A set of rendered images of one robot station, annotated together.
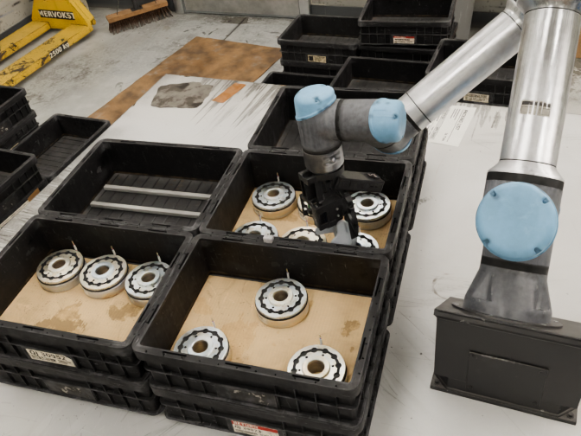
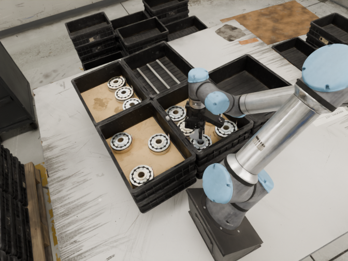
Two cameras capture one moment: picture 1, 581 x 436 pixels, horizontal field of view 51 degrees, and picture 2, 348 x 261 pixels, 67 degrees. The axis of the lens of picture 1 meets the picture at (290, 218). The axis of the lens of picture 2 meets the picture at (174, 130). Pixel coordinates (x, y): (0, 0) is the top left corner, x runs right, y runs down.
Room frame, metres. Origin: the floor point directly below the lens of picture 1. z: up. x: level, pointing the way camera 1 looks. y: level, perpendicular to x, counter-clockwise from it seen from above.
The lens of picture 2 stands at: (0.34, -0.50, 1.82)
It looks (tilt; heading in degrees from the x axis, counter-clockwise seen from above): 51 degrees down; 43
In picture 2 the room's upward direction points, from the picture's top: 8 degrees counter-clockwise
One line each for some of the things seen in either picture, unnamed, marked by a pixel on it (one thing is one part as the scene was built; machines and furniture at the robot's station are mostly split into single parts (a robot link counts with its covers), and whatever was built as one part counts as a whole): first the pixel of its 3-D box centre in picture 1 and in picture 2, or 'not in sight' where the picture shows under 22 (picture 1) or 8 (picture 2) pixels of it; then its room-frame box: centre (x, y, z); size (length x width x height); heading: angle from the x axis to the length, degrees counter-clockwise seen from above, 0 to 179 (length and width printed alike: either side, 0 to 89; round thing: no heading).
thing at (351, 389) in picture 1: (265, 304); (143, 141); (0.74, 0.07, 0.92); 0.40 x 0.30 x 0.02; 68
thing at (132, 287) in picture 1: (149, 278); (132, 105); (0.92, 0.31, 0.86); 0.10 x 0.10 x 0.01
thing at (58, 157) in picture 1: (67, 176); (184, 43); (2.16, 0.89, 0.31); 0.40 x 0.30 x 0.34; 151
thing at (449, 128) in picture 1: (416, 118); (312, 100); (1.59, -0.43, 0.70); 0.33 x 0.23 x 0.01; 62
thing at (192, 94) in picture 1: (180, 93); (229, 31); (1.98, 0.32, 0.71); 0.22 x 0.19 x 0.01; 62
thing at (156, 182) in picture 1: (150, 200); (160, 75); (1.17, 0.32, 0.87); 0.40 x 0.30 x 0.11; 68
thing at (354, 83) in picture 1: (384, 111); not in sight; (2.27, -0.47, 0.31); 0.40 x 0.30 x 0.34; 62
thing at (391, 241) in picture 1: (309, 199); (200, 112); (1.02, -0.05, 0.92); 0.40 x 0.30 x 0.02; 68
